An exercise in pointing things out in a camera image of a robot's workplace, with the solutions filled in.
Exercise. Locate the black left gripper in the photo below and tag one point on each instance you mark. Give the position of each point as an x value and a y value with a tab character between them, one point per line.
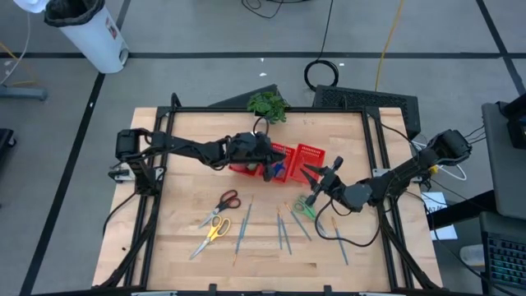
246	150

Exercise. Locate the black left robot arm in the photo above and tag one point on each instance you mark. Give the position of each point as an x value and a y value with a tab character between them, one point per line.
185	146

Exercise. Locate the black aluminium table frame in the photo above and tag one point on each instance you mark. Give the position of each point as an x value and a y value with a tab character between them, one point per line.
328	110

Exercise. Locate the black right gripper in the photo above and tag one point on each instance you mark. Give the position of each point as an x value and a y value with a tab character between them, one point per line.
333	185

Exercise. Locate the black angled panel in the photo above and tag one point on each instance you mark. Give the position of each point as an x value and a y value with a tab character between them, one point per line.
242	98

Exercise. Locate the dark desk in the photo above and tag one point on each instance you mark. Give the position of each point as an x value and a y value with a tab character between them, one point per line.
493	224

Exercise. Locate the black chair base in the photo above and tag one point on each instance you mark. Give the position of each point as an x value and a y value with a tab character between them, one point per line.
6	137

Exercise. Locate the white computer mouse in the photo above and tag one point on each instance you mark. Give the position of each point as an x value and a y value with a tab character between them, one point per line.
472	255

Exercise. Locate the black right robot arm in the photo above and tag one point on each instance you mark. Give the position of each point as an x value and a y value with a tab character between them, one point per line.
402	172

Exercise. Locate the grey floor bar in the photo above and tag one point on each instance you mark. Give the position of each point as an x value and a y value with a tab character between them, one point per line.
24	93

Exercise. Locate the white paper sheet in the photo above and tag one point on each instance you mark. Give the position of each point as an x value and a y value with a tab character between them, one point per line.
446	234

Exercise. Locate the green potted plant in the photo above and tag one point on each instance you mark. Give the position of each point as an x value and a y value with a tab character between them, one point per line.
267	104

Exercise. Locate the backlit black keyboard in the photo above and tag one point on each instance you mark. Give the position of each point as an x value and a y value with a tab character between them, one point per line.
507	261

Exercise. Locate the white trash can black liner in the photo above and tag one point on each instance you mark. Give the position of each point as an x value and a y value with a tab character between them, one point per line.
96	41

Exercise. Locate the white plastic object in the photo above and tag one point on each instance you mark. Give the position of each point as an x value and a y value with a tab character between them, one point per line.
33	5

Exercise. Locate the black monitor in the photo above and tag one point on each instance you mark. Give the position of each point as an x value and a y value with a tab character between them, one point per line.
518	131

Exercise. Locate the yellow plug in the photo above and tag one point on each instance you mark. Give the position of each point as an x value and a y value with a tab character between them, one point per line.
432	169

